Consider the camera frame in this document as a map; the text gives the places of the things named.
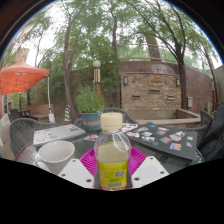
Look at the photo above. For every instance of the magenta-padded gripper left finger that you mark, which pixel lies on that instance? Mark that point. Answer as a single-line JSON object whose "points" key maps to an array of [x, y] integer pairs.
{"points": [[76, 173]]}

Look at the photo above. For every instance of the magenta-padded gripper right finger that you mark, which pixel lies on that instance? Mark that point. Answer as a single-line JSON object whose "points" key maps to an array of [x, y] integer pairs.
{"points": [[150, 171]]}

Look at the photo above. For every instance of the clear bottle with yellow label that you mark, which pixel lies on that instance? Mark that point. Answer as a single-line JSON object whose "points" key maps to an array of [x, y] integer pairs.
{"points": [[112, 166]]}

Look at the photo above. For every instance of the white ceramic mug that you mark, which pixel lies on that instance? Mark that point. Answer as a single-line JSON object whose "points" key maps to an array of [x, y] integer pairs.
{"points": [[55, 155]]}

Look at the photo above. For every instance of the black laptop with stickers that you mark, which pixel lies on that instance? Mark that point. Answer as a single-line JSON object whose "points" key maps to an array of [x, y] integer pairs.
{"points": [[166, 140]]}

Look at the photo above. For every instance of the small colourful sticker card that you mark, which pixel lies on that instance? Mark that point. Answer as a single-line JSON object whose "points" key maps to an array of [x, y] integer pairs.
{"points": [[90, 137]]}

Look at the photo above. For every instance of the silver laptop with stickers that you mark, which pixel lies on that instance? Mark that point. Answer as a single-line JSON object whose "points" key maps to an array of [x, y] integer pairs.
{"points": [[58, 133]]}

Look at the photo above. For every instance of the white sticker sheet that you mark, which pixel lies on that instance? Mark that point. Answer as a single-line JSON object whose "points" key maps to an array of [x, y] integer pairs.
{"points": [[128, 127]]}

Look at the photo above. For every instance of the blue yellow striped cone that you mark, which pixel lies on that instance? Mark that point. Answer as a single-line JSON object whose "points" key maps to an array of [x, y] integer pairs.
{"points": [[67, 114]]}

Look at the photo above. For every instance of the wooden bench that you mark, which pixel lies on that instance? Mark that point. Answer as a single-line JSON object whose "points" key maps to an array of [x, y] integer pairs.
{"points": [[38, 110]]}

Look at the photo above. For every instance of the black jacket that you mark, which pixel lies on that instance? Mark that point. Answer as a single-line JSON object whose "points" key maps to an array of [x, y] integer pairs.
{"points": [[215, 136]]}

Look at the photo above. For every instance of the green plant in blue pot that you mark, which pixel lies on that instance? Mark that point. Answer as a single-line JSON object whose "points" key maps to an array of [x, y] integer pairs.
{"points": [[89, 100]]}

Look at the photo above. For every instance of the dark patio chair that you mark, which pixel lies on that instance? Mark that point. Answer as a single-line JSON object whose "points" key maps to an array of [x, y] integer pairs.
{"points": [[16, 115]]}

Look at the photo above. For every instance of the dark forked tree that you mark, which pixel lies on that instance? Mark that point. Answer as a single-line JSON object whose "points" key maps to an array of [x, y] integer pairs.
{"points": [[182, 83]]}

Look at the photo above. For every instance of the slender leaning tree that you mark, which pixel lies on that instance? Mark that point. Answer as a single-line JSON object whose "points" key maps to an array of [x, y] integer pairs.
{"points": [[68, 80]]}

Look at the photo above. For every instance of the orange canopy with white pole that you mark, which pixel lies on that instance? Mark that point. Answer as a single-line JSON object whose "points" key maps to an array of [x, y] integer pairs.
{"points": [[21, 78]]}

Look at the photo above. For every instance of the grey wall box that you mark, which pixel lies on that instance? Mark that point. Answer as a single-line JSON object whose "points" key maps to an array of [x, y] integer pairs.
{"points": [[190, 102]]}

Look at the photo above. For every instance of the black wall lantern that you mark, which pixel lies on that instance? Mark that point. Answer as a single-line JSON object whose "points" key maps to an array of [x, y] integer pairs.
{"points": [[178, 82], [125, 80]]}

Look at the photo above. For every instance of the globe lamp post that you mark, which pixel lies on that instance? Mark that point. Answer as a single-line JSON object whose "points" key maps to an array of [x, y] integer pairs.
{"points": [[97, 75]]}

